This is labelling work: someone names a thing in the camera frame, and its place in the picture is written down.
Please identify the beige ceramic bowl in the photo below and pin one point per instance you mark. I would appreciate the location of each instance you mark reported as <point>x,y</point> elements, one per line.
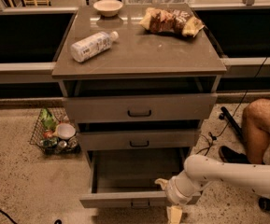
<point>108,8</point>

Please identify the wire basket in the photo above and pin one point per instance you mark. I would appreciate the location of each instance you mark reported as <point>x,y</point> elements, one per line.
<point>48,142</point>

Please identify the crumpled chip bag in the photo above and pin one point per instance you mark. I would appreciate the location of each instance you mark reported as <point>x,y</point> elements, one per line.
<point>180,22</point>

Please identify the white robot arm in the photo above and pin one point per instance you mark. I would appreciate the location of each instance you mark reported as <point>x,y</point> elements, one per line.
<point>200,170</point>

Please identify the grey drawer cabinet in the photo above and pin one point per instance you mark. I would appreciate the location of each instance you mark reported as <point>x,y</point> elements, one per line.
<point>137,53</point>

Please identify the black sneaker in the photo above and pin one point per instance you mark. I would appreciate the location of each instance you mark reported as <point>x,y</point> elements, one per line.
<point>232,155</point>

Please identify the green snack bag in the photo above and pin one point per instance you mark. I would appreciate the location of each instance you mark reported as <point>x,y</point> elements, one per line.
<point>47,119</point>

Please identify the person's bare leg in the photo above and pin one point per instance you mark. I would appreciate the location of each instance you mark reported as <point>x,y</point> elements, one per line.
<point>256,129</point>

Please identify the grey top drawer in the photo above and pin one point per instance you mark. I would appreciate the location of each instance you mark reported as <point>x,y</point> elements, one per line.
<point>139,99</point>

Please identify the white plastic bottle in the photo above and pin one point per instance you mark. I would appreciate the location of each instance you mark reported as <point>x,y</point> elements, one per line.
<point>90,46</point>

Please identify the grey bottom drawer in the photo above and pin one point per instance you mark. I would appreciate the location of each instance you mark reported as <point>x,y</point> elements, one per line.
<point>126,178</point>

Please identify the white cup in basket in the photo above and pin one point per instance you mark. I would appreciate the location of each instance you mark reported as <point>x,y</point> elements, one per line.
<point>65,131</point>

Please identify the black stand leg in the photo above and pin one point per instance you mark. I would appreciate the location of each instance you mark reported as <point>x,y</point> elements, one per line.
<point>226,115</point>

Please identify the grey drawer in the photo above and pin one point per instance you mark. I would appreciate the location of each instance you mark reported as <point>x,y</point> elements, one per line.
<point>139,99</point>
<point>126,178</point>
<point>138,134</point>

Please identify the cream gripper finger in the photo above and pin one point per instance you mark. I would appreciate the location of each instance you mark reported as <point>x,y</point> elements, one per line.
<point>174,214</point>
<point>161,182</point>

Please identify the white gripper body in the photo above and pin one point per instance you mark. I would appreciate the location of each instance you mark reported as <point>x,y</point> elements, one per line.
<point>174,191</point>

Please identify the grey middle drawer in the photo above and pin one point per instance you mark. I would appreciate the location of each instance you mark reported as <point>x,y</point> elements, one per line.
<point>138,134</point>

